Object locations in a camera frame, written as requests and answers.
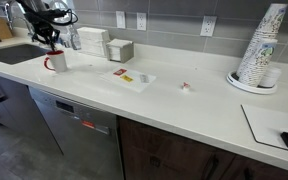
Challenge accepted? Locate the red condiment packet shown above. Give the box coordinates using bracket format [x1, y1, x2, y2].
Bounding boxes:
[112, 67, 128, 77]

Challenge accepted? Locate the white round tray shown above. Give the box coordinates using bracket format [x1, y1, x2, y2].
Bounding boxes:
[225, 69, 279, 96]

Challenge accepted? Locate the dark wood base cabinet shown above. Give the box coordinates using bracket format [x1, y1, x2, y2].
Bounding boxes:
[0, 70, 64, 155]
[117, 115, 288, 180]

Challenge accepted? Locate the steel sink basin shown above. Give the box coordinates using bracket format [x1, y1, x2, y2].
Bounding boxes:
[0, 43, 51, 66]

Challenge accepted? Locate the white sheet under packets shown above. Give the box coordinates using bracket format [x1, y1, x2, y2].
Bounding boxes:
[99, 65, 158, 94]

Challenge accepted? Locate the yellow condiment packet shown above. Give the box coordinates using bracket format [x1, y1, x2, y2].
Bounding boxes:
[119, 74, 134, 83]

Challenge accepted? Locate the white lid stack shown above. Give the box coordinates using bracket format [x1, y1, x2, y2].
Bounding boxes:
[259, 66, 283, 89]

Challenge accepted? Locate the small red white creamer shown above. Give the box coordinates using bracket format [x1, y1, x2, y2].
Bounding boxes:
[180, 81, 192, 92]

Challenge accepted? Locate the white counter mat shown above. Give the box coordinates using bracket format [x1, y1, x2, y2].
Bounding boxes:
[240, 103, 288, 155]

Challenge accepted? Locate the wooden cutting board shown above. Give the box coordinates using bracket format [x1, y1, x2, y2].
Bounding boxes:
[0, 16, 14, 41]

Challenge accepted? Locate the stainless steel dishwasher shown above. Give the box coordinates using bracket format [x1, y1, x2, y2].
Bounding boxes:
[27, 86, 125, 180]

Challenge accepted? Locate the clear pump sanitizer bottle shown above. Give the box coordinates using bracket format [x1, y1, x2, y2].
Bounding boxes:
[59, 31, 70, 48]

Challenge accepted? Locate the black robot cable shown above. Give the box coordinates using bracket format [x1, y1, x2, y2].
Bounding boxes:
[50, 7, 80, 27]

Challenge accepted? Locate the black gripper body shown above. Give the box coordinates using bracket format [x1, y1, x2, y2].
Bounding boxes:
[32, 19, 61, 44]

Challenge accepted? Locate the white light switch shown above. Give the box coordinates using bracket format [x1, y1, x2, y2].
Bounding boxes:
[115, 10, 127, 30]

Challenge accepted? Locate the short patterned paper cup stack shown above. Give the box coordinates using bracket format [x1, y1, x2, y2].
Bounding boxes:
[245, 37, 279, 89]

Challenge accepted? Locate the white mug red inside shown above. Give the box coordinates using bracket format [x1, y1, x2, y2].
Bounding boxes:
[43, 49, 69, 74]

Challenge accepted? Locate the tall patterned paper cup stack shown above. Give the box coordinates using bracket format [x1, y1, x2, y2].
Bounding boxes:
[235, 2, 288, 81]

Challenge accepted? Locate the white wall outlet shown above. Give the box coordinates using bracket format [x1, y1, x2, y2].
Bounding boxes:
[136, 12, 148, 32]
[199, 15, 218, 38]

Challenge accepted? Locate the grey condiment packet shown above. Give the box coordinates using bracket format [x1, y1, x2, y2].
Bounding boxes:
[139, 73, 150, 84]

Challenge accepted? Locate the chrome faucet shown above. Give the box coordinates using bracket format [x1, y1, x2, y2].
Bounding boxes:
[3, 1, 36, 40]

